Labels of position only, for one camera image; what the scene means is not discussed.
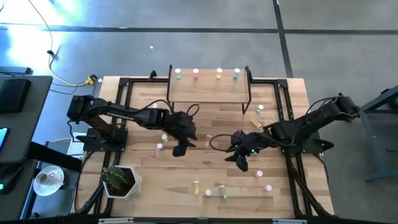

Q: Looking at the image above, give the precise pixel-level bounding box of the yellow floor cable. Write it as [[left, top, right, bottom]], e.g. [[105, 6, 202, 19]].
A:
[[27, 0, 94, 87]]

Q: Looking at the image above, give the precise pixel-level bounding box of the white hexagonal plant pot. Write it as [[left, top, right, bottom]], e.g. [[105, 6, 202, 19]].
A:
[[101, 164, 142, 200]]

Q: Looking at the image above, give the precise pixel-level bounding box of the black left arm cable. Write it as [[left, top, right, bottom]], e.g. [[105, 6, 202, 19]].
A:
[[136, 99, 200, 118]]

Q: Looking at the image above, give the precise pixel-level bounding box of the black device green light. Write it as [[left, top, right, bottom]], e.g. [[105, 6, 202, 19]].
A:
[[0, 164, 23, 195]]

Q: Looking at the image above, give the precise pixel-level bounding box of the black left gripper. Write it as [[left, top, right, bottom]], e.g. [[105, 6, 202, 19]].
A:
[[164, 111, 197, 157]]

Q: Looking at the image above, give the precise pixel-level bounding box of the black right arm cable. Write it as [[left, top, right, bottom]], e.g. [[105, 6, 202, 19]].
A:
[[210, 133, 237, 152]]

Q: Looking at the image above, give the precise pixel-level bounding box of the dark grey desk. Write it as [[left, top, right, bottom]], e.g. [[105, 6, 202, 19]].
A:
[[0, 75, 53, 164]]

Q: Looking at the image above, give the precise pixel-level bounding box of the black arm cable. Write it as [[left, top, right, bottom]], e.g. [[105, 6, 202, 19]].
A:
[[136, 99, 200, 118], [210, 133, 237, 152]]

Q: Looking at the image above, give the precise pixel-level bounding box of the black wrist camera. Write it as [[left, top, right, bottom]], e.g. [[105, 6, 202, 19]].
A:
[[171, 112, 191, 127], [231, 132, 249, 147]]

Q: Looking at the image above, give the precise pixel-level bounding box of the white paper sheet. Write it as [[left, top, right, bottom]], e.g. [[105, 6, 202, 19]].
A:
[[67, 132, 86, 156]]

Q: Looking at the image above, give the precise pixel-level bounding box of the white coffee cup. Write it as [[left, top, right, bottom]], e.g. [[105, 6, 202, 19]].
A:
[[36, 172, 53, 187]]

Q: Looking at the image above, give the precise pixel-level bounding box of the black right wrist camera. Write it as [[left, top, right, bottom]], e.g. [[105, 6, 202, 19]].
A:
[[231, 132, 249, 147]]

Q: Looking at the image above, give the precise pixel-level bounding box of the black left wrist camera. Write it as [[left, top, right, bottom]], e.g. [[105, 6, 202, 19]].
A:
[[171, 112, 191, 127]]

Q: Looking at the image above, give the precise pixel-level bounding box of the blue-grey metal stand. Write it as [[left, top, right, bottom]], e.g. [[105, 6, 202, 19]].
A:
[[357, 85, 398, 183]]

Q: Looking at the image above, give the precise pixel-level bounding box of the black tablet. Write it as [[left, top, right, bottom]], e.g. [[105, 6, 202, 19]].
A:
[[0, 78, 32, 113]]

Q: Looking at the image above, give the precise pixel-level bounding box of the black aluminium rig frame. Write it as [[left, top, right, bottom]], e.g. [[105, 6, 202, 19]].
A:
[[74, 76, 335, 218]]

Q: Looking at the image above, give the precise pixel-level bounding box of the grey flat bar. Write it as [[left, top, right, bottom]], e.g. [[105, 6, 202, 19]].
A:
[[0, 65, 32, 75]]

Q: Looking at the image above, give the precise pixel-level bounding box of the green succulent plant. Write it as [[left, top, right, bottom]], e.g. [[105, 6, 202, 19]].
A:
[[101, 166, 130, 192]]

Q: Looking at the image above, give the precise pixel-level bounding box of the smartphone with lit screen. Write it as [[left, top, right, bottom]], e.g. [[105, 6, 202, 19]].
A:
[[0, 127, 9, 154]]

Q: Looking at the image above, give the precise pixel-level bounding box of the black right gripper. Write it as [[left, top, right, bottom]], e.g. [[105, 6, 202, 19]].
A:
[[224, 129, 265, 172]]

